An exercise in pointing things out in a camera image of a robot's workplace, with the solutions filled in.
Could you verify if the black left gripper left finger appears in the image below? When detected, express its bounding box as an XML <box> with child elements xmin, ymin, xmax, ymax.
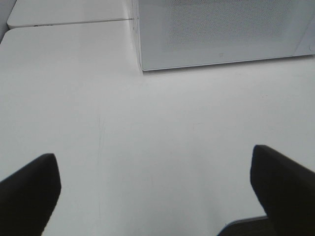
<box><xmin>0</xmin><ymin>153</ymin><xmax>62</xmax><ymax>236</ymax></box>

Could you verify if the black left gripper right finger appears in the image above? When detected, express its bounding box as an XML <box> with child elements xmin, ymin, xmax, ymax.
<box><xmin>250</xmin><ymin>145</ymin><xmax>315</xmax><ymax>236</ymax></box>

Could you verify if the white microwave oven body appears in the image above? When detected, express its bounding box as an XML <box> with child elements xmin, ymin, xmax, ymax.
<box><xmin>126</xmin><ymin>0</ymin><xmax>315</xmax><ymax>74</ymax></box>

